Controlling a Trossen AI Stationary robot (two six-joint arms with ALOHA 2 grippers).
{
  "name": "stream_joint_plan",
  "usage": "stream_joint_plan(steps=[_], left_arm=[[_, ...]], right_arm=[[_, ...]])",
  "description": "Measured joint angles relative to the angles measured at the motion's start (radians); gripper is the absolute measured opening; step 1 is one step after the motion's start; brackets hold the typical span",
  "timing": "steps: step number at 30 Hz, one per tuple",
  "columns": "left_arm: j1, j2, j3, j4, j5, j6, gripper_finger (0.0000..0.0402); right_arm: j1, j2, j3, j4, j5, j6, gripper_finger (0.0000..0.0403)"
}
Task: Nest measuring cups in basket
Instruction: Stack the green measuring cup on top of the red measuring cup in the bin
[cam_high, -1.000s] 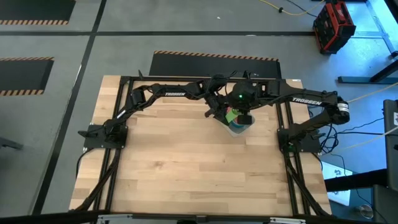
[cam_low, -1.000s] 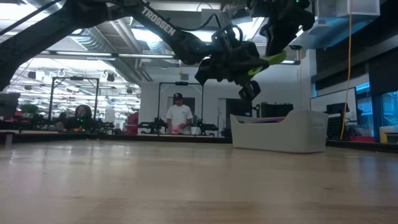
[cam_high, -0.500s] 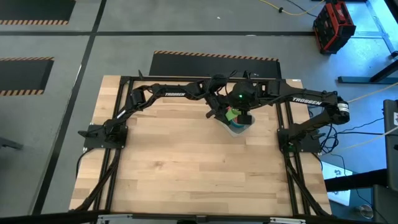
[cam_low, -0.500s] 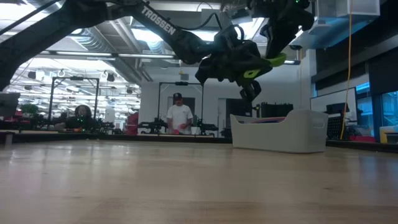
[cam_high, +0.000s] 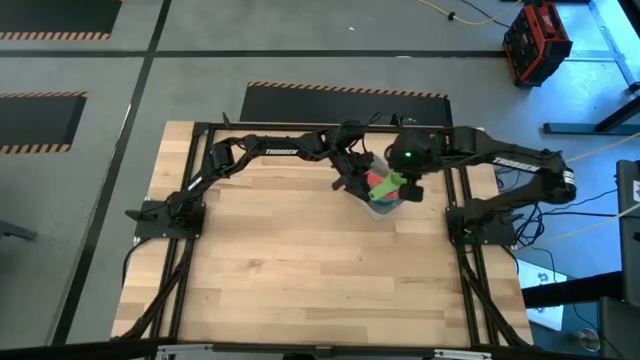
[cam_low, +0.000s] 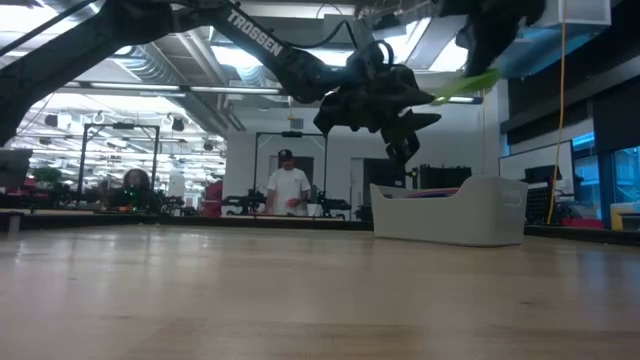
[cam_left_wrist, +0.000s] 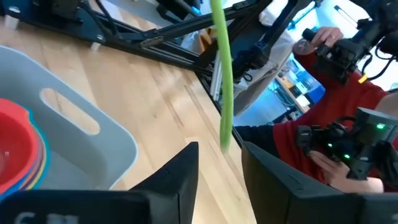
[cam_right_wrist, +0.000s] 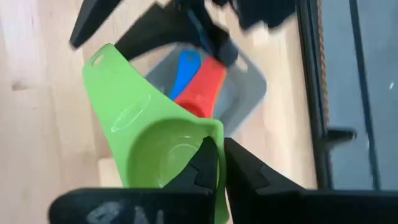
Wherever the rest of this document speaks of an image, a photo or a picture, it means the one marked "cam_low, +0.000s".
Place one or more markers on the grey ceiling box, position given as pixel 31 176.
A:
pixel 332 20

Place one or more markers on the black background robot arm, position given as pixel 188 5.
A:
pixel 242 202
pixel 332 204

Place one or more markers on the black gantry frame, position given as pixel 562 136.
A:
pixel 290 134
pixel 120 126

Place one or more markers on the white ceiling box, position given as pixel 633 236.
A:
pixel 580 12

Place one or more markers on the black tall cabinet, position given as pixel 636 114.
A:
pixel 382 172

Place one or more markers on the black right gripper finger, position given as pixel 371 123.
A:
pixel 477 60

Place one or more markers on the silver ventilation duct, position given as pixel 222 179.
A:
pixel 150 65

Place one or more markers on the seated person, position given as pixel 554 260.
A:
pixel 135 190

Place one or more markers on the white whiteboard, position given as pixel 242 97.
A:
pixel 525 157

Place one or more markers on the red chair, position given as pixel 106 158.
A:
pixel 214 197

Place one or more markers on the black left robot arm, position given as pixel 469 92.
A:
pixel 250 35

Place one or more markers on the green measuring cup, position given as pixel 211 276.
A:
pixel 470 82

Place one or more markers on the long ceiling light strip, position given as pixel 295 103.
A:
pixel 135 86

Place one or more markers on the grey plastic basket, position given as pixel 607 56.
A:
pixel 475 220

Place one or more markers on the purple measuring cup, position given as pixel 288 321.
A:
pixel 430 195

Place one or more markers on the green potted plant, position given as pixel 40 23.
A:
pixel 47 176

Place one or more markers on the standing person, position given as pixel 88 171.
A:
pixel 287 187

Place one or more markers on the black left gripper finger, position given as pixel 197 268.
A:
pixel 420 122
pixel 417 92

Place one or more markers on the black screen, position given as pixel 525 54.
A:
pixel 15 167

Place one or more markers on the black equipment box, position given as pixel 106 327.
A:
pixel 445 176

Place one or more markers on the black aluminium table frame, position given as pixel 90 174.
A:
pixel 200 221

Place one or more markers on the yellow bin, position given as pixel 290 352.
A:
pixel 625 215

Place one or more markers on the red bin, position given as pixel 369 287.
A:
pixel 582 222

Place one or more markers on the black computer monitor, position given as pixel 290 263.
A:
pixel 542 174

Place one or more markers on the black perforated panel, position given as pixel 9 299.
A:
pixel 537 205

